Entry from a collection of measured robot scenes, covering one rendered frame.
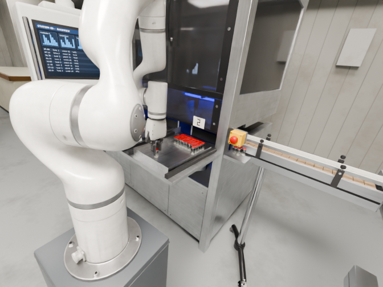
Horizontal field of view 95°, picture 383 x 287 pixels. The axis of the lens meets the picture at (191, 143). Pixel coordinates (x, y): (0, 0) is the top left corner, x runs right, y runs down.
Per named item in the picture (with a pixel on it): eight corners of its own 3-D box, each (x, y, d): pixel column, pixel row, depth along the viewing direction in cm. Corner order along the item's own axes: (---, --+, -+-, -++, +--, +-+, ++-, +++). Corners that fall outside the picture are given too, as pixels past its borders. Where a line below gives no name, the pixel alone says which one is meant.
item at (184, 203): (144, 139, 323) (143, 90, 287) (252, 193, 211) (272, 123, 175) (86, 156, 250) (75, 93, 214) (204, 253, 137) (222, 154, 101)
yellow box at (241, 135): (233, 139, 102) (236, 128, 99) (245, 143, 98) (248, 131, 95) (227, 143, 96) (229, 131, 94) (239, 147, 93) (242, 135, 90)
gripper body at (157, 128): (159, 112, 88) (159, 133, 92) (142, 115, 80) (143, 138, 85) (170, 115, 84) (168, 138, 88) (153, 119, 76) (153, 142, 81)
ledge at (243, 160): (233, 150, 112) (234, 147, 111) (253, 158, 105) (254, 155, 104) (223, 157, 102) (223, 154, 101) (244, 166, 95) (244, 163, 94)
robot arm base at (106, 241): (89, 303, 37) (73, 243, 29) (51, 249, 46) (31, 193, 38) (155, 238, 51) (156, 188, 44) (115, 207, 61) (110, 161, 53)
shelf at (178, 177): (153, 122, 147) (153, 120, 146) (226, 152, 109) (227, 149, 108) (93, 136, 112) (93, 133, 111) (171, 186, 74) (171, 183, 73)
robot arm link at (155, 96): (143, 111, 78) (163, 114, 77) (142, 80, 73) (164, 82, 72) (150, 107, 86) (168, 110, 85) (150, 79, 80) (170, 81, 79)
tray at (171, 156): (178, 138, 117) (178, 133, 115) (210, 152, 102) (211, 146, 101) (133, 154, 92) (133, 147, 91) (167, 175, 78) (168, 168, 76)
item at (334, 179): (228, 155, 110) (233, 131, 103) (239, 147, 121) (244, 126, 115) (377, 214, 72) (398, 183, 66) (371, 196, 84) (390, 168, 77)
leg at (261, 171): (235, 240, 142) (259, 157, 111) (246, 247, 137) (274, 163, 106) (230, 248, 135) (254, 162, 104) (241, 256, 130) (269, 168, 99)
